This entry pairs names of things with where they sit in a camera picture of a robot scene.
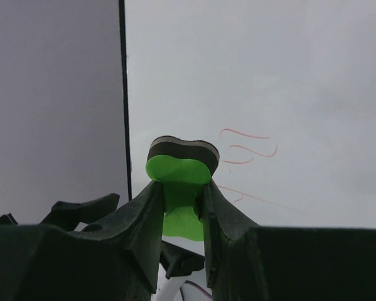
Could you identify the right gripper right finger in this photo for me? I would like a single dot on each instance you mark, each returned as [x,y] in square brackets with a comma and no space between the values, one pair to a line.
[246,261]

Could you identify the green whiteboard eraser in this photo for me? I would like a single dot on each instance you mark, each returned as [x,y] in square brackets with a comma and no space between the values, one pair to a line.
[183,167]

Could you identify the white whiteboard black frame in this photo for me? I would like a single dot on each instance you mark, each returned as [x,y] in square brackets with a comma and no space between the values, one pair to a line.
[285,90]

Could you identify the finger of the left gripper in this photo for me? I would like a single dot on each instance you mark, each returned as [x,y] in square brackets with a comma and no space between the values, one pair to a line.
[7,219]
[67,216]

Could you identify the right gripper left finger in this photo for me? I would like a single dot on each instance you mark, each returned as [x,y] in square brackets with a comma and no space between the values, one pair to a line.
[114,258]

